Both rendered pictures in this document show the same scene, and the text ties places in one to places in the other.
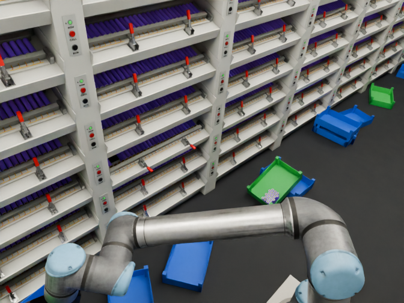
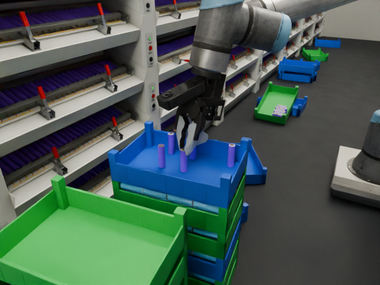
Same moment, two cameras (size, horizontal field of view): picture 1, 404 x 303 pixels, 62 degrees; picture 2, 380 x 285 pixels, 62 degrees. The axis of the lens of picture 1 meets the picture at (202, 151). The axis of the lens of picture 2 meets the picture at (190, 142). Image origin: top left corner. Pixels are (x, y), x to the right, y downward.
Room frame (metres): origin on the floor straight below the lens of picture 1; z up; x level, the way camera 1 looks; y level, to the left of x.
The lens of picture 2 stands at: (-0.26, 0.58, 0.86)
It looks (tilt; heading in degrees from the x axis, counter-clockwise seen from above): 28 degrees down; 345
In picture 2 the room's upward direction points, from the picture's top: straight up
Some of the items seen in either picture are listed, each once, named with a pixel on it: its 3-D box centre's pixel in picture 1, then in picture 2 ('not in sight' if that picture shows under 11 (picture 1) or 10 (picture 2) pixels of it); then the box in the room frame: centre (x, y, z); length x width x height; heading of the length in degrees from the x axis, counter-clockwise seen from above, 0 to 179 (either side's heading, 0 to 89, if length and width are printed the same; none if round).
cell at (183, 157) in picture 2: not in sight; (183, 159); (0.41, 0.43, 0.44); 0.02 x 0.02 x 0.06
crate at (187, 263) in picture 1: (189, 257); (237, 160); (0.97, 0.02, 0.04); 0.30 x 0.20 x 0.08; 170
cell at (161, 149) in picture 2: not in sight; (161, 156); (0.44, 0.48, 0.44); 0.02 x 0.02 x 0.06
